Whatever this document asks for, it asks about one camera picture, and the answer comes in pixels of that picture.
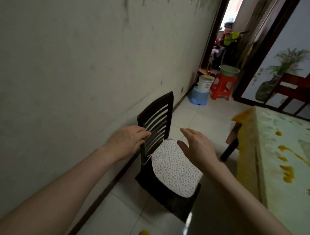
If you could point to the painted flower vase door panel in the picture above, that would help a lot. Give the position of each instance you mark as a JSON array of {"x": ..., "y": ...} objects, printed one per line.
[{"x": 276, "y": 55}]

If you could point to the dark wooden slatted chair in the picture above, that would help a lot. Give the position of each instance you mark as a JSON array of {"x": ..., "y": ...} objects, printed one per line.
[{"x": 158, "y": 113}]

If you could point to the reddish brown wooden chair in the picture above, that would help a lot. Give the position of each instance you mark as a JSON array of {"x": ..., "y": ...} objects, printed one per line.
[{"x": 290, "y": 89}]

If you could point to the yellow green garment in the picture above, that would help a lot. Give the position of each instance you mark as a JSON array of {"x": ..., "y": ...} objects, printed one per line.
[{"x": 231, "y": 38}]

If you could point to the person's left forearm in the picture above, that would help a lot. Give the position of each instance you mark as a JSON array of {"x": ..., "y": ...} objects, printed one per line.
[{"x": 60, "y": 191}]

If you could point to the green plastic basin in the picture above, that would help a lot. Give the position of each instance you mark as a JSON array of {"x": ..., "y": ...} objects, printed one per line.
[{"x": 228, "y": 70}]

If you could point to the dark wooden table leg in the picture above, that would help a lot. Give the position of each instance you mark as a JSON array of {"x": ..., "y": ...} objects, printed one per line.
[{"x": 231, "y": 145}]

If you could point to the white patterned seat cushion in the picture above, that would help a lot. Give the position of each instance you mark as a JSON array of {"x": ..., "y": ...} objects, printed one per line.
[{"x": 174, "y": 169}]

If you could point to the person's left hand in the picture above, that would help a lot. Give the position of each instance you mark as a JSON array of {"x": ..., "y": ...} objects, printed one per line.
[{"x": 126, "y": 142}]

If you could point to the person's right hand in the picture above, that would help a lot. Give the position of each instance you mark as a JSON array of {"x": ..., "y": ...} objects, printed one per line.
[{"x": 199, "y": 150}]

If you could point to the blue plastic stool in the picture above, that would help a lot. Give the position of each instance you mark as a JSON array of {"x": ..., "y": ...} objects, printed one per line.
[{"x": 198, "y": 98}]

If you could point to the person's right thumb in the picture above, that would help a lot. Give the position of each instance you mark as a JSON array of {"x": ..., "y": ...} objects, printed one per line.
[{"x": 182, "y": 146}]

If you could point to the white plastic bucket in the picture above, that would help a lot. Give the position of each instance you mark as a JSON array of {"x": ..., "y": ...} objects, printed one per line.
[{"x": 205, "y": 84}]

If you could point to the yellow green floral tablecloth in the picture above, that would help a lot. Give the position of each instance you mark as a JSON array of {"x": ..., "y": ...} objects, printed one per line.
[{"x": 281, "y": 169}]

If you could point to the person's right forearm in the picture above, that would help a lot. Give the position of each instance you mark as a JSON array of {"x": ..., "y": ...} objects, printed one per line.
[{"x": 242, "y": 201}]

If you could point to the red plastic stool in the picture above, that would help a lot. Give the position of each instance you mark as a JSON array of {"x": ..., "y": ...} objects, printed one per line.
[{"x": 221, "y": 88}]

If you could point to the person's left fingers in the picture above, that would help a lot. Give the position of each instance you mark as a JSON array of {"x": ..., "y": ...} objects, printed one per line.
[{"x": 142, "y": 134}]

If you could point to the small yellow object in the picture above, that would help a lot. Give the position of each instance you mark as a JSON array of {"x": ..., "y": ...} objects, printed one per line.
[{"x": 144, "y": 232}]

